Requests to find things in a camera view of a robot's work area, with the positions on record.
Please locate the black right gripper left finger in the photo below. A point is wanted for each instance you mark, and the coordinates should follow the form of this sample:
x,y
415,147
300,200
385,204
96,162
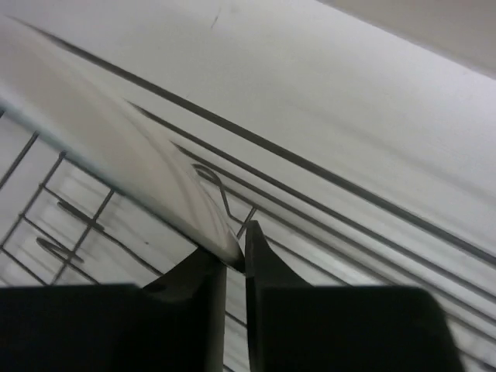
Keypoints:
x,y
175,323

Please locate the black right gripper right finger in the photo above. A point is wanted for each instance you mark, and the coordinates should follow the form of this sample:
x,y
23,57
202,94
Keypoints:
x,y
295,326

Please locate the dark wire dish rack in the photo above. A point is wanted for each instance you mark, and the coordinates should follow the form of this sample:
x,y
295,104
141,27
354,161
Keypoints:
x,y
370,155

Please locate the white plate orange sunburst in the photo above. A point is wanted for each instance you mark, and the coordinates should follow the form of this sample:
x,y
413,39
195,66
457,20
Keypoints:
x,y
42,90

